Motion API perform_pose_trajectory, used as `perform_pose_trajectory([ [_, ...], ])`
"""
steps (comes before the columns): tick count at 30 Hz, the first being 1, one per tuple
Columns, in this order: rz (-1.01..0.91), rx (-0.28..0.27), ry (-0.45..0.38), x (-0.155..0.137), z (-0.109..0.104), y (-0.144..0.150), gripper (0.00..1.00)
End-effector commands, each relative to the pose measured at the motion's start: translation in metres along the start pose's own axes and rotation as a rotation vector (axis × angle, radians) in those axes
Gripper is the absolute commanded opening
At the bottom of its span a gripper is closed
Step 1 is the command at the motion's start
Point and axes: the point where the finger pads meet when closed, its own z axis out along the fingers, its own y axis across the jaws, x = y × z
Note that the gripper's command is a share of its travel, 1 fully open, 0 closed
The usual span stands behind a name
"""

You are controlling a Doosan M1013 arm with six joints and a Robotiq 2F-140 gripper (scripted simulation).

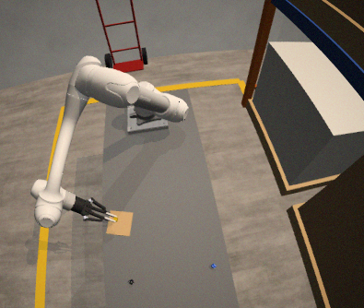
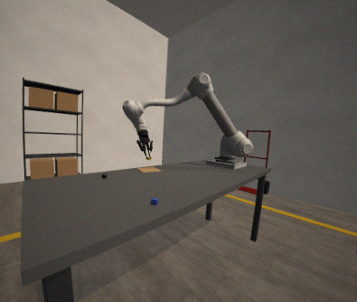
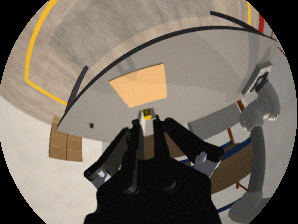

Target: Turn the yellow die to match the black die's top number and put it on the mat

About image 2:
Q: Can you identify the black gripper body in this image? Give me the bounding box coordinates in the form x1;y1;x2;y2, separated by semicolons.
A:
138;130;150;144

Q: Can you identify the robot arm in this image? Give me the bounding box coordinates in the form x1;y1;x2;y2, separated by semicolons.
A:
122;73;253;164

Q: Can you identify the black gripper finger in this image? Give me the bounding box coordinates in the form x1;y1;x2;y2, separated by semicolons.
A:
137;138;148;159
146;139;153;158

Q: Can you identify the tan flat mat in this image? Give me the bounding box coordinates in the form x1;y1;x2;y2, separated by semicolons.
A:
137;167;162;173

